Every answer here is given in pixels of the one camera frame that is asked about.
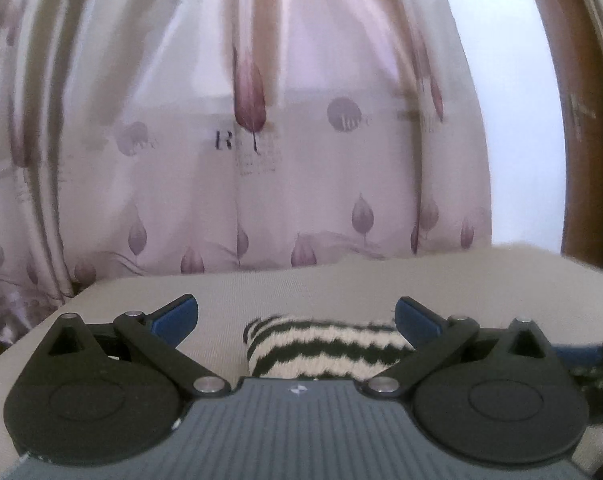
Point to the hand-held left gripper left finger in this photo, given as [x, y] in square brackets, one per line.
[175, 321]

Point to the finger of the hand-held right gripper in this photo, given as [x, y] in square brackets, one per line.
[581, 355]

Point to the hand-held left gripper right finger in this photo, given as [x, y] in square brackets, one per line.
[417, 322]

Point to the black white striped knit sweater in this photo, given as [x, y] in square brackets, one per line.
[326, 345]

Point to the brown wooden door frame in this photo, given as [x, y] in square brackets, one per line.
[546, 135]

